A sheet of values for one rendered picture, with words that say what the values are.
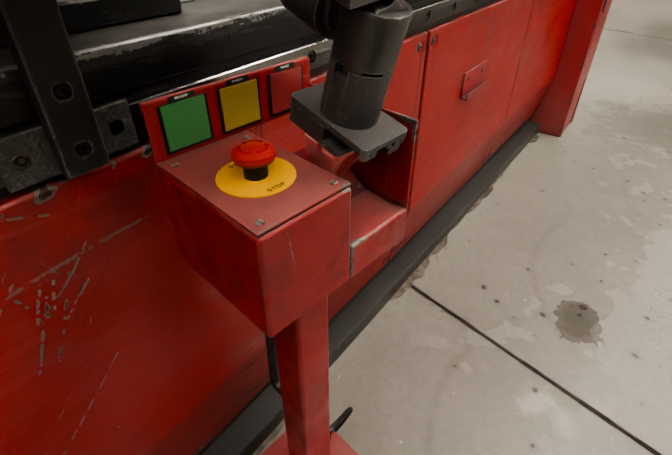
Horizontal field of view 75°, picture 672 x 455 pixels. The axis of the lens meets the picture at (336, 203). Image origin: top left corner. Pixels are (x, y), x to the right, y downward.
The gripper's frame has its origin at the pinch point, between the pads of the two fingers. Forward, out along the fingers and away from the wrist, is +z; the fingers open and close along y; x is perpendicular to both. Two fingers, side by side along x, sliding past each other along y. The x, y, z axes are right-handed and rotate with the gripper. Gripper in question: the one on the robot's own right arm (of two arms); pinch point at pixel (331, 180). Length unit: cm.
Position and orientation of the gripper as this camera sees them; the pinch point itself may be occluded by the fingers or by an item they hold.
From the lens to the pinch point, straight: 48.1
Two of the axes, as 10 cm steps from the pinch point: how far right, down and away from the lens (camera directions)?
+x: -6.9, 4.0, -6.0
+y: -6.9, -6.0, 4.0
